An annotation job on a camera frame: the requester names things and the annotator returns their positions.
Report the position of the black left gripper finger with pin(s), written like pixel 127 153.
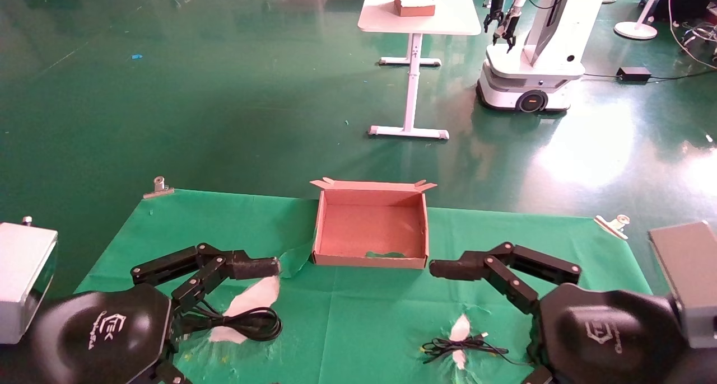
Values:
pixel 171 375
pixel 252 266

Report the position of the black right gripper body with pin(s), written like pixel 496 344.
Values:
pixel 610 339

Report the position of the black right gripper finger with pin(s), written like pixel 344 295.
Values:
pixel 539 375
pixel 456 267

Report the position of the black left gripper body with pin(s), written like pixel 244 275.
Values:
pixel 101 333

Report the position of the open brown cardboard box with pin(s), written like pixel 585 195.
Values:
pixel 369 227

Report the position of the green table cloth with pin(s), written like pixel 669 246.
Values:
pixel 347 317

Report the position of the metal cloth clip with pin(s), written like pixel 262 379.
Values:
pixel 610 225
pixel 159 189

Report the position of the white wheeled robot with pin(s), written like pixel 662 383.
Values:
pixel 538 70

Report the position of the small black distant gripper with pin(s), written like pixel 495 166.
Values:
pixel 507 32
pixel 494 19

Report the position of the black power adapter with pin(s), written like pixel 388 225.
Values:
pixel 634 74

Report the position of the white floor stand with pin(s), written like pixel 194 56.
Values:
pixel 636 30

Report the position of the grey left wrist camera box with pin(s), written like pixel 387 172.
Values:
pixel 22 277

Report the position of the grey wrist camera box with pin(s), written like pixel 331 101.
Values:
pixel 22 277
pixel 692 277

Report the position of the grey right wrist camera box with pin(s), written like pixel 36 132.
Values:
pixel 692 277

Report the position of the white pedestal table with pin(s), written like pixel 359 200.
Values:
pixel 437 23

